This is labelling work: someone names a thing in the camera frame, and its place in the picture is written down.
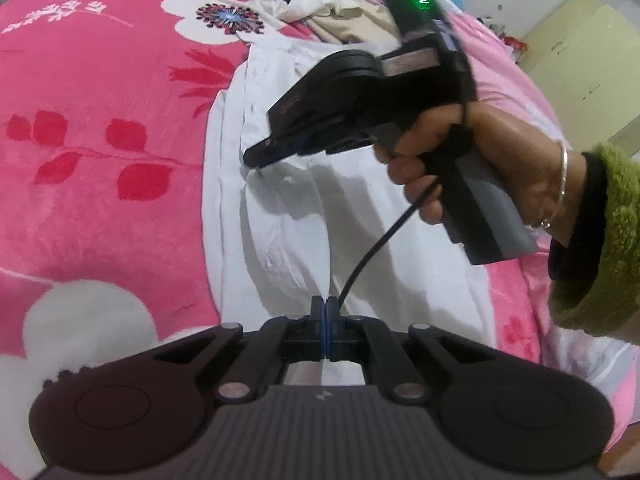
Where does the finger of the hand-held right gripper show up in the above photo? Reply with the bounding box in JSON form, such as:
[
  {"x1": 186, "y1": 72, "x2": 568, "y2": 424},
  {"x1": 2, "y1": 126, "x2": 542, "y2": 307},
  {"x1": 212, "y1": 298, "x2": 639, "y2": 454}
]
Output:
[
  {"x1": 300, "y1": 127, "x2": 373, "y2": 157},
  {"x1": 243, "y1": 132, "x2": 307, "y2": 168}
]

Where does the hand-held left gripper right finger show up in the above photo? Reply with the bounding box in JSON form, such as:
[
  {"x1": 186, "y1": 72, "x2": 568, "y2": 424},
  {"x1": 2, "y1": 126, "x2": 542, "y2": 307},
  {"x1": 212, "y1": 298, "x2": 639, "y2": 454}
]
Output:
[{"x1": 325, "y1": 297, "x2": 501, "y2": 406}]

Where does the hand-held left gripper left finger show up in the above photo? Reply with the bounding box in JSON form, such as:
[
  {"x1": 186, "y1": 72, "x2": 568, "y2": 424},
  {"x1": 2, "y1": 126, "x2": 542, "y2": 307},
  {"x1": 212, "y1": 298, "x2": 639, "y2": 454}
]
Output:
[{"x1": 152, "y1": 296, "x2": 326, "y2": 406}]

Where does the white shirt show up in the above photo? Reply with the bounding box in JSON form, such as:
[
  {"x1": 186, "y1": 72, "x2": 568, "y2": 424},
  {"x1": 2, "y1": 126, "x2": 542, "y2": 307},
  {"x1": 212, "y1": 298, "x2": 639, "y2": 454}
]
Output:
[{"x1": 200, "y1": 35, "x2": 506, "y2": 386}]

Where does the person's right hand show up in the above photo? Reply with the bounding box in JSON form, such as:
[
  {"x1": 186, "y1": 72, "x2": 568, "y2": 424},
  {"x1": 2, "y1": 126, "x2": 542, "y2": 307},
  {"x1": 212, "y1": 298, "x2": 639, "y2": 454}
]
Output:
[{"x1": 377, "y1": 102, "x2": 571, "y2": 231}]

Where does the pale pink quilt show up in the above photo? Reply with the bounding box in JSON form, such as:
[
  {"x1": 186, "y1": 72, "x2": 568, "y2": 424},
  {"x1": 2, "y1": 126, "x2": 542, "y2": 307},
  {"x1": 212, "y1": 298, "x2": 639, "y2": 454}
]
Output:
[{"x1": 450, "y1": 7, "x2": 566, "y2": 146}]

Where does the beige cloth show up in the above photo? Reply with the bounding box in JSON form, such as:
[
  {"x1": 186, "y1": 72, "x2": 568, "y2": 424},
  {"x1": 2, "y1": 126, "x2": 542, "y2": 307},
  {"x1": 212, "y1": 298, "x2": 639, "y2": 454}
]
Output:
[{"x1": 305, "y1": 2, "x2": 402, "y2": 47}]

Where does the pale yellow cabinet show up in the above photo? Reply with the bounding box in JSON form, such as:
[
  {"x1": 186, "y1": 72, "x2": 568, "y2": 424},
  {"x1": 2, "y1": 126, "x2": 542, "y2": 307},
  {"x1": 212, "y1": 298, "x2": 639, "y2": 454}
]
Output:
[{"x1": 519, "y1": 0, "x2": 640, "y2": 153}]

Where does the pink floral blanket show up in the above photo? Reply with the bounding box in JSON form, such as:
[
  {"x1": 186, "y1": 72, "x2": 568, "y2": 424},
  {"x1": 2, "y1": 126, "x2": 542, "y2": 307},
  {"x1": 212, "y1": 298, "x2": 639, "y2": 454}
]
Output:
[{"x1": 0, "y1": 0, "x2": 640, "y2": 441}]

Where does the black cable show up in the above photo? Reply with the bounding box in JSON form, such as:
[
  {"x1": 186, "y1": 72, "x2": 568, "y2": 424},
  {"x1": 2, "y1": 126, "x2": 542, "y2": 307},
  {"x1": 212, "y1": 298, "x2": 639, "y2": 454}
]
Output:
[{"x1": 336, "y1": 185, "x2": 442, "y2": 311}]

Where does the silver bracelet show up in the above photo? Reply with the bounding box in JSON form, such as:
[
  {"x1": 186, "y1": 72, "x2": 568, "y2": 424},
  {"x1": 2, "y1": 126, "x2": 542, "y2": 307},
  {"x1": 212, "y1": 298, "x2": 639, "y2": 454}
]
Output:
[{"x1": 525, "y1": 139, "x2": 572, "y2": 232}]

